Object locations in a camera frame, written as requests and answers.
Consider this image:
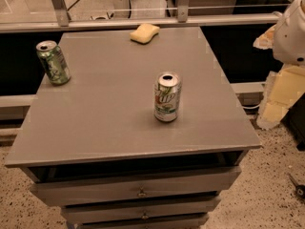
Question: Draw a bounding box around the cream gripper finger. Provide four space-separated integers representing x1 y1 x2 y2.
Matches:
253 26 275 50

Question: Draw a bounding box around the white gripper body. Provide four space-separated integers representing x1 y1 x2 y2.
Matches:
256 64 305 130

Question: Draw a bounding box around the white green 7up can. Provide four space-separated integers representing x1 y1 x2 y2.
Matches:
154 72 182 122

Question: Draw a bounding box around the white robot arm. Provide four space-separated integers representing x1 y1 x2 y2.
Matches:
253 0 305 130

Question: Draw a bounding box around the yellow sponge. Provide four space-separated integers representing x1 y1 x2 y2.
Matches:
130 24 160 44

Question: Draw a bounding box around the green soda can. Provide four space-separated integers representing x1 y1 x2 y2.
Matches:
36 40 71 85

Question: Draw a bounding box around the black tool on floor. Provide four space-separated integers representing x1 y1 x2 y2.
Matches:
289 174 305 198

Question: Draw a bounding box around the middle grey drawer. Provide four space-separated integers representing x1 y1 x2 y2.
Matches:
62 196 220 224

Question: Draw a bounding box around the grey drawer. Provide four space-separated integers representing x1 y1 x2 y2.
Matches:
62 196 220 224
77 214 208 229
30 166 241 206

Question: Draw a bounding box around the bottom grey drawer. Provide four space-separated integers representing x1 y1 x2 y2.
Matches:
77 214 208 229

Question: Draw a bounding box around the top grey drawer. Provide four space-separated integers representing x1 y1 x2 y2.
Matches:
30 166 241 206

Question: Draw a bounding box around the grey drawer cabinet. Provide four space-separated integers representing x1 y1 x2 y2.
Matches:
4 26 263 229

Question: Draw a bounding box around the white cable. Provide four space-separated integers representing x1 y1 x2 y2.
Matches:
242 101 262 111

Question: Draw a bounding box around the metal railing frame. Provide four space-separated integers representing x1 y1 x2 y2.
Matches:
0 0 294 33

